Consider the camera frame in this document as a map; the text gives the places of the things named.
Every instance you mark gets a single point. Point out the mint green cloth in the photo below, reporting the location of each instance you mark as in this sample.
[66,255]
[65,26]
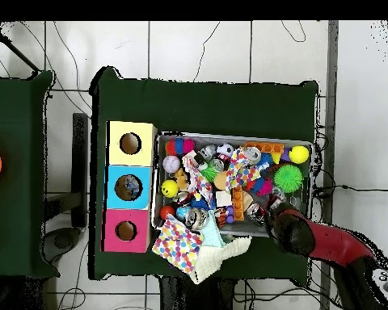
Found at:
[212,234]

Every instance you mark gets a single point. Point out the crushed red black can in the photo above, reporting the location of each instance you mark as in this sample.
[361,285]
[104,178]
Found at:
[255,213]

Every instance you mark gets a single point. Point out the large polka dot cloth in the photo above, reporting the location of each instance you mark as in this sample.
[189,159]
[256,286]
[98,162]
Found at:
[178,245]

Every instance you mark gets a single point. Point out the cream muslin cloth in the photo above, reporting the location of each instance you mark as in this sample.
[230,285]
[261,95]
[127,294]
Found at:
[213,261]

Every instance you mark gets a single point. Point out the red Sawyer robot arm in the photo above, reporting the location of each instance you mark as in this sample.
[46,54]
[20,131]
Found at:
[330,242]

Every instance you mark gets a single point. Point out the shallow clear bin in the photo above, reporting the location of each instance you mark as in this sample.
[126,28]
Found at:
[181,226]

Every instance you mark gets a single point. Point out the wooden box with three holes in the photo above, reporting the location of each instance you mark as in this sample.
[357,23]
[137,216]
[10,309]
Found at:
[116,194]

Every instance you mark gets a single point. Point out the white baseball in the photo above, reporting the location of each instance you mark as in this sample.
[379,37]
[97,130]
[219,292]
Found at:
[171,163]

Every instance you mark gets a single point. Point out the rainbow spiky toy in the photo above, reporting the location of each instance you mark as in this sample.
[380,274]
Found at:
[181,146]

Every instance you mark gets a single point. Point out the yellow smiley ball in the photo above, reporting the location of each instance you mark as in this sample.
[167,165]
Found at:
[169,188]

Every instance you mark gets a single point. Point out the black and white soccer ball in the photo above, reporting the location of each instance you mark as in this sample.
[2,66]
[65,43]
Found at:
[225,151]

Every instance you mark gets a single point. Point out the small polka dot cloth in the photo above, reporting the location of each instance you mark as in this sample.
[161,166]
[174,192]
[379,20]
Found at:
[236,169]

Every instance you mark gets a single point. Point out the crushed silver can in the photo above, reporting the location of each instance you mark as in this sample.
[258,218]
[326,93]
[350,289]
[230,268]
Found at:
[252,155]

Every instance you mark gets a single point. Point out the large green spiky ball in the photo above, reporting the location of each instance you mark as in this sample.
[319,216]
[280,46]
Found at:
[288,177]

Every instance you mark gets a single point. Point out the black flat panel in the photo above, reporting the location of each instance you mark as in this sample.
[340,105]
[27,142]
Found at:
[80,168]

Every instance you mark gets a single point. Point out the grey floor stand base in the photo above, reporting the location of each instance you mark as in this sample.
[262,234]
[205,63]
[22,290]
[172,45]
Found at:
[61,240]

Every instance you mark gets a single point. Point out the green covered side table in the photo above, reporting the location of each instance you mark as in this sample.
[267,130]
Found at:
[19,194]

